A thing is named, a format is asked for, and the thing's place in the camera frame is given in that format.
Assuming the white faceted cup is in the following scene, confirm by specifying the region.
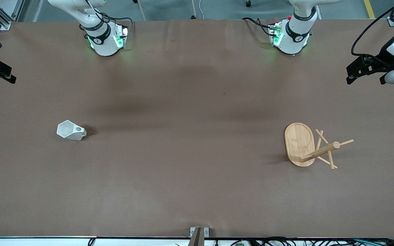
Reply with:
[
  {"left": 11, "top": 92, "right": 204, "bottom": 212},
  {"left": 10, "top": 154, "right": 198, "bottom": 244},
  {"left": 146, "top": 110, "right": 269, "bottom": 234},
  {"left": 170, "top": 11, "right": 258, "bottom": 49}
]
[{"left": 56, "top": 120, "right": 87, "bottom": 141}]

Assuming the wooden cup rack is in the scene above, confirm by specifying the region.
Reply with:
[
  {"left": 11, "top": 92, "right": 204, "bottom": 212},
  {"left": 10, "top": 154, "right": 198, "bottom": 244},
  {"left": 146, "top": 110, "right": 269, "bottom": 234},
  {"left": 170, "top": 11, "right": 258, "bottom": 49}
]
[{"left": 284, "top": 122, "right": 354, "bottom": 169}]

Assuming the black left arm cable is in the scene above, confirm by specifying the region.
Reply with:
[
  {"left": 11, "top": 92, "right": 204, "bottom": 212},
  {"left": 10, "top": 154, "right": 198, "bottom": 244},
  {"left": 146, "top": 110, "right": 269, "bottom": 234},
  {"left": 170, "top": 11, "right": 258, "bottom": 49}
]
[{"left": 351, "top": 0, "right": 394, "bottom": 57}]

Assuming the black left base cable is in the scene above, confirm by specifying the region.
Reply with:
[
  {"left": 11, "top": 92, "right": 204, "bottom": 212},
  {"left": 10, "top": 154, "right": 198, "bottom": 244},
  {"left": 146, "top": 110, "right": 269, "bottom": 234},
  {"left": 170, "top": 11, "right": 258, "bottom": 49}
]
[{"left": 242, "top": 17, "right": 273, "bottom": 36}]

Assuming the black base cable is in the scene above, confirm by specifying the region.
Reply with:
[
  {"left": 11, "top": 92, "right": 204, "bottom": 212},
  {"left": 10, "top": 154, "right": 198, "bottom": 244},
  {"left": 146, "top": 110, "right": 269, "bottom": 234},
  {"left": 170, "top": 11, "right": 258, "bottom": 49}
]
[
  {"left": 242, "top": 17, "right": 273, "bottom": 36},
  {"left": 100, "top": 13, "right": 135, "bottom": 35}
]

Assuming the black right base cable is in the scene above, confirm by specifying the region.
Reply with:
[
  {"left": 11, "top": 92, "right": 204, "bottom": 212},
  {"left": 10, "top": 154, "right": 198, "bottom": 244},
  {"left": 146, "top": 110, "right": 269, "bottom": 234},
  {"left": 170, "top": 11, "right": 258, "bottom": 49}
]
[{"left": 100, "top": 13, "right": 135, "bottom": 35}]

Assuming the black cable bundle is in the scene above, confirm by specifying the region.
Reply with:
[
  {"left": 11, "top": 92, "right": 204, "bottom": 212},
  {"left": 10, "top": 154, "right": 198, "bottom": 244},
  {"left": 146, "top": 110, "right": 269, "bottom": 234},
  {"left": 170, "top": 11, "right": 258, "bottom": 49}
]
[{"left": 231, "top": 236, "right": 394, "bottom": 246}]

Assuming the metal table edge bracket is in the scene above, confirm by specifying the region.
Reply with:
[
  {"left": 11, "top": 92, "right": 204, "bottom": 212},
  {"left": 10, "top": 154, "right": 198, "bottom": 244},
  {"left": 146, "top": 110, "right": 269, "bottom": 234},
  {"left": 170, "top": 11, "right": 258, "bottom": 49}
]
[{"left": 189, "top": 227, "right": 210, "bottom": 246}]

